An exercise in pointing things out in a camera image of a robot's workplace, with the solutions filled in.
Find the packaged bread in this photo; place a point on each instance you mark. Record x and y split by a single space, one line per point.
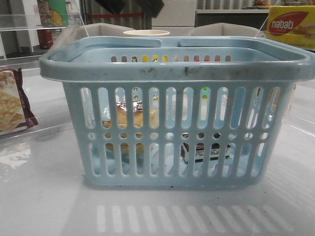
137 120

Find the dark tissue pack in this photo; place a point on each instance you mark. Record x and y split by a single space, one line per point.
199 152

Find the light blue plastic basket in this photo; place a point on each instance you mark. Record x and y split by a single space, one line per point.
246 115

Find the cream paper cup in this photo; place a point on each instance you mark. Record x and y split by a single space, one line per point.
146 33

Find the white cabinet background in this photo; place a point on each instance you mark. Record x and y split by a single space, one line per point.
177 17

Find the grey armchair left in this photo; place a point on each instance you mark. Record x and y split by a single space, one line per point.
100 29

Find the grey armchair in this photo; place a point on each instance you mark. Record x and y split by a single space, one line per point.
226 29
100 29

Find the grey armchair right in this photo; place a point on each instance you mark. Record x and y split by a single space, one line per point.
226 29

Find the white background shelf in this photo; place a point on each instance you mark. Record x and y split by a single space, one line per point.
232 11

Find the red fire extinguisher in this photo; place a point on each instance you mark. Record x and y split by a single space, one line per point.
45 38

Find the brown cracker snack bag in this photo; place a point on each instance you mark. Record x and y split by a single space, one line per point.
15 109

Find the green yellow cartoon package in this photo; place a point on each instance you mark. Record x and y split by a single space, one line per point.
53 13

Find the yellow Nabati wafer box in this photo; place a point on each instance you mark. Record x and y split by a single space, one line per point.
293 25

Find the clear acrylic shelf left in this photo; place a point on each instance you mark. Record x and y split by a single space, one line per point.
16 22

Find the basket front handle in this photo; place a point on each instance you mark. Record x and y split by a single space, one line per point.
104 65

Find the basket handle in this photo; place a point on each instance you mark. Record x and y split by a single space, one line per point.
104 65
275 49

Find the basket rear handle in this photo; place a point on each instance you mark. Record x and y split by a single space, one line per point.
275 49

